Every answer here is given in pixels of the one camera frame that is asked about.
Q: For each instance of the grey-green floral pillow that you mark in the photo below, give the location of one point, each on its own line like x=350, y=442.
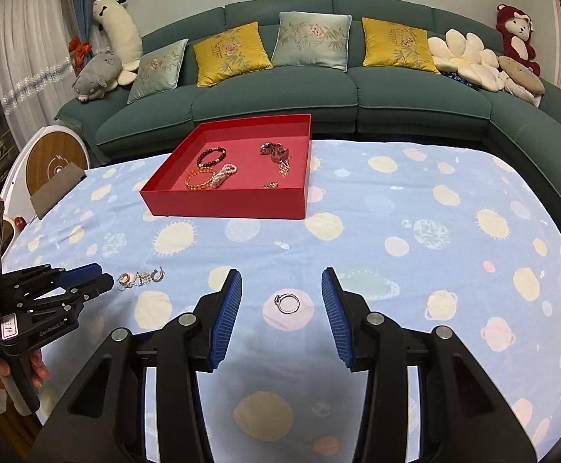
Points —
x=157, y=70

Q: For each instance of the white flower cushion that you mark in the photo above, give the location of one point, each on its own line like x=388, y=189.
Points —
x=463, y=55

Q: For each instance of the white round stool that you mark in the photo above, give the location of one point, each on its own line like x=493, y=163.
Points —
x=54, y=154

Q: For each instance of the red cardboard box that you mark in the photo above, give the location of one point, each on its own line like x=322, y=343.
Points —
x=241, y=202

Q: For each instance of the blue patterned cushion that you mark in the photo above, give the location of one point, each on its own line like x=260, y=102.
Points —
x=454, y=77

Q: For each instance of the brown notebook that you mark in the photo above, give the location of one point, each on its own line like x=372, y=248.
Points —
x=56, y=190

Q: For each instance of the pale blue floral pillow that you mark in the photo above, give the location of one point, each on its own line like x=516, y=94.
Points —
x=311, y=41

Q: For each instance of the round beige cushion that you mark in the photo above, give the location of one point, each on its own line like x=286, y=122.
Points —
x=521, y=75

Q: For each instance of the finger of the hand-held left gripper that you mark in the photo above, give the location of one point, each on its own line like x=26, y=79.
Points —
x=80, y=271
x=95, y=287

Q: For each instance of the white sheer curtain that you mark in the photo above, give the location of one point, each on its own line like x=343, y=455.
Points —
x=34, y=48

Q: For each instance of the gold hoop earring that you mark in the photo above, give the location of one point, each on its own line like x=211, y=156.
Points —
x=122, y=280

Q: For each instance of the blue planet print tablecloth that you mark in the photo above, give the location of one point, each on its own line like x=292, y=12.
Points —
x=381, y=251

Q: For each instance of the yellow floral pillow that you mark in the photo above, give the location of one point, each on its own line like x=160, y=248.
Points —
x=229, y=53

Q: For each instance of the gold watch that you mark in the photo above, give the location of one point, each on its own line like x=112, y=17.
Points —
x=266, y=147

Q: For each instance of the red bow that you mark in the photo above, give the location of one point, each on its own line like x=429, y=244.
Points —
x=79, y=50

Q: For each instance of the white cow plush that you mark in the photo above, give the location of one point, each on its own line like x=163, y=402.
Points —
x=119, y=33

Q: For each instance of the green sofa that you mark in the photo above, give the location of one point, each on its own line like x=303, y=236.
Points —
x=270, y=101

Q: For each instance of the yellow embroidered pillow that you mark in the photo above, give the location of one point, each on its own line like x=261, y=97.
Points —
x=398, y=43

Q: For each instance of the small gold earring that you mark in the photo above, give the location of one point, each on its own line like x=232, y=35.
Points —
x=270, y=184

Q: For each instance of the grey pig plush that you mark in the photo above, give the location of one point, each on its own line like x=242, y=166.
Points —
x=97, y=75

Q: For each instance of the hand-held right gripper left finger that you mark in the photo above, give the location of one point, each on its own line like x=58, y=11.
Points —
x=225, y=320

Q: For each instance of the silver hoop earring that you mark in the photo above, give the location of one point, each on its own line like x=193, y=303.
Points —
x=159, y=276

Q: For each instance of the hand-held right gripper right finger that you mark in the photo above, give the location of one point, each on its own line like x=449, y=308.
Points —
x=338, y=320

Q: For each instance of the red monkey plush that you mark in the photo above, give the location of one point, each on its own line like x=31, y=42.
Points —
x=516, y=38

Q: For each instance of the earrings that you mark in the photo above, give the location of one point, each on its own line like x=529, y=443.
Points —
x=139, y=277

